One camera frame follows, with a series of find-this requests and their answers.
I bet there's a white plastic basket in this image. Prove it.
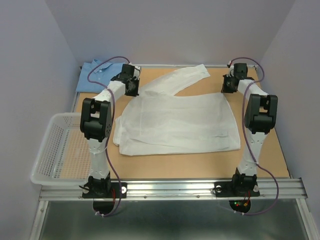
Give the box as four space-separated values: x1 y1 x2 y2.
30 112 91 187

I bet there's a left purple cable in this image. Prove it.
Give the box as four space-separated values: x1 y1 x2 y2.
87 56 133 218

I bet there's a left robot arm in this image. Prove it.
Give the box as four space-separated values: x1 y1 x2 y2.
80 63 141 199

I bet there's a metal front panel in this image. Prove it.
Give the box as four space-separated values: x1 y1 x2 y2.
30 199 320 240

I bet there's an aluminium mounting rail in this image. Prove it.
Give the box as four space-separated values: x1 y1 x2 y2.
39 178 308 201

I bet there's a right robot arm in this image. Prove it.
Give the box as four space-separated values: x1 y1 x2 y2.
215 61 278 197

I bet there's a white long sleeve shirt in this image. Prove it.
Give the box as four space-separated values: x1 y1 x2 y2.
113 64 241 156

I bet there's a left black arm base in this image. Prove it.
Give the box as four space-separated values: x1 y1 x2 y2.
79 182 128 218

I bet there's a folded blue shirt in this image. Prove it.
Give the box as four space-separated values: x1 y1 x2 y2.
76 59 125 94

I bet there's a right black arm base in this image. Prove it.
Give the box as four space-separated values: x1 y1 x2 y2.
212 181 260 214

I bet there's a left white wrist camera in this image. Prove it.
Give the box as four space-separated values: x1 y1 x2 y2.
134 66 141 74

